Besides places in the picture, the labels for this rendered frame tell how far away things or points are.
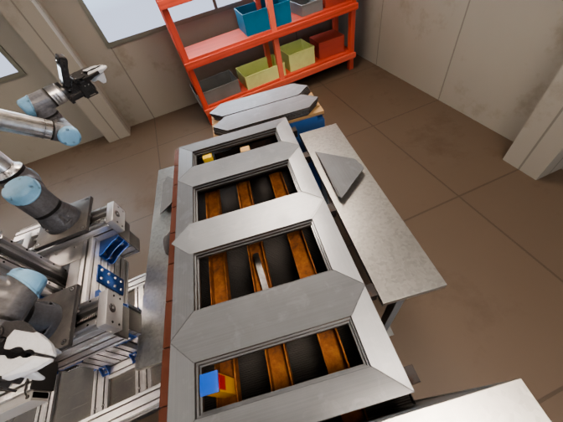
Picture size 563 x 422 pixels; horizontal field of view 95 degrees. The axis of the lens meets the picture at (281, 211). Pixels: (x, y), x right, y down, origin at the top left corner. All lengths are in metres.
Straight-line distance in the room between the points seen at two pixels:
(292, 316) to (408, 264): 0.53
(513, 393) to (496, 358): 1.19
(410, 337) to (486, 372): 0.39
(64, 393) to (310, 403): 1.61
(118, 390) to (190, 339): 0.97
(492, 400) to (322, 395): 0.42
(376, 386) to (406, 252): 0.55
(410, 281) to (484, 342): 0.92
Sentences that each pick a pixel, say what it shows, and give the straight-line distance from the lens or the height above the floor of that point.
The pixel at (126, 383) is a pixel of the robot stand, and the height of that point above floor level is 0.21.
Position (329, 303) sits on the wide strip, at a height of 0.85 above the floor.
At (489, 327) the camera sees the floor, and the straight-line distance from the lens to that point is 2.07.
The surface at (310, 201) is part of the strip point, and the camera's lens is 1.25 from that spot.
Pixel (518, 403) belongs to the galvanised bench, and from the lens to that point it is 0.84.
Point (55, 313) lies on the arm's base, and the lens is 1.18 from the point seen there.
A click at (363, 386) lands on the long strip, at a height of 0.85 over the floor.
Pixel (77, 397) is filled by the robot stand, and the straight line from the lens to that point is 2.16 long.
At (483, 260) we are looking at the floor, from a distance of 2.27.
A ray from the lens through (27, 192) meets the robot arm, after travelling 1.39.
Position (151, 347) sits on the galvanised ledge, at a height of 0.68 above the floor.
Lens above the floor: 1.80
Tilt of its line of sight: 50 degrees down
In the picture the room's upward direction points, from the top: 15 degrees counter-clockwise
